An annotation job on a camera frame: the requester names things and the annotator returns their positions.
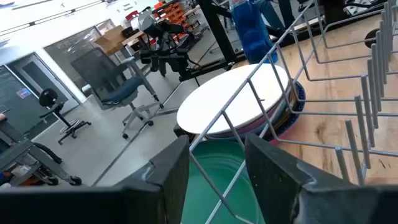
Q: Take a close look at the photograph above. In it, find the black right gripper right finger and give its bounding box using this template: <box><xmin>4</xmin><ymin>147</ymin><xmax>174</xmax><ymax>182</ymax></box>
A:
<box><xmin>244</xmin><ymin>133</ymin><xmax>398</xmax><ymax>224</ymax></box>

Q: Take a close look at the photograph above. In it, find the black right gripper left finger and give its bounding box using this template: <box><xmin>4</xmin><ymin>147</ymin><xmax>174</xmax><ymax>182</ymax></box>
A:
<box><xmin>0</xmin><ymin>134</ymin><xmax>191</xmax><ymax>224</ymax></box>

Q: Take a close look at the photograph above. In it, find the dark green plate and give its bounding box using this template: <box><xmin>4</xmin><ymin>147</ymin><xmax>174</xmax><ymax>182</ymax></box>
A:
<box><xmin>181</xmin><ymin>139</ymin><xmax>266</xmax><ymax>224</ymax></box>

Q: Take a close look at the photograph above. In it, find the white round plate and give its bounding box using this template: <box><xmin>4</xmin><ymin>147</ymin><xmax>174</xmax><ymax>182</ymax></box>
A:
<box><xmin>176</xmin><ymin>63</ymin><xmax>290</xmax><ymax>138</ymax></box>

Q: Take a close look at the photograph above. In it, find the grey wheeled trolley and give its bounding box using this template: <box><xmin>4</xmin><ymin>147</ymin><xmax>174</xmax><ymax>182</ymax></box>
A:
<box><xmin>0</xmin><ymin>113</ymin><xmax>83</xmax><ymax>187</ymax></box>

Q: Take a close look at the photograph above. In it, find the black stool chair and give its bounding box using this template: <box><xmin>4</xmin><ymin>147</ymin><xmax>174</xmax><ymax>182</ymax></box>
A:
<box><xmin>38</xmin><ymin>88</ymin><xmax>92</xmax><ymax>146</ymax></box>

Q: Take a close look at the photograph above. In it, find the grey blue office chair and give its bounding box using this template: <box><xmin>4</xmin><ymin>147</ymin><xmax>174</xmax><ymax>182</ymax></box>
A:
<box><xmin>70</xmin><ymin>46</ymin><xmax>165</xmax><ymax>140</ymax></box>

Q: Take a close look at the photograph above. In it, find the brown cardboard box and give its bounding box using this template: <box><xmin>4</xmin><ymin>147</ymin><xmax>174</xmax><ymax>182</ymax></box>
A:
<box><xmin>94</xmin><ymin>25</ymin><xmax>127</xmax><ymax>56</ymax></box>

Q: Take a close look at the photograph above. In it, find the person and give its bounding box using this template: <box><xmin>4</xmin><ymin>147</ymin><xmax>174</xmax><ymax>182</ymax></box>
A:
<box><xmin>254</xmin><ymin>0</ymin><xmax>295</xmax><ymax>32</ymax></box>

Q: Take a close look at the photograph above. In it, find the red crate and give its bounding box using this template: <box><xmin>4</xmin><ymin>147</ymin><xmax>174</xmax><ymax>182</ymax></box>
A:
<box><xmin>125</xmin><ymin>9</ymin><xmax>140</xmax><ymax>21</ymax></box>

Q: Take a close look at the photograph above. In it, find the orange storage bins shelf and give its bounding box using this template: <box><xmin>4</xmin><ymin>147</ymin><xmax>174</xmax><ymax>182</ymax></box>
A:
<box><xmin>152</xmin><ymin>0</ymin><xmax>200</xmax><ymax>35</ymax></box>

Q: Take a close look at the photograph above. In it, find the grey wire dish rack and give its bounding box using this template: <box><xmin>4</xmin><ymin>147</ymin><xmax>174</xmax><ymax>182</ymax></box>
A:
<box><xmin>188</xmin><ymin>0</ymin><xmax>398</xmax><ymax>224</ymax></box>

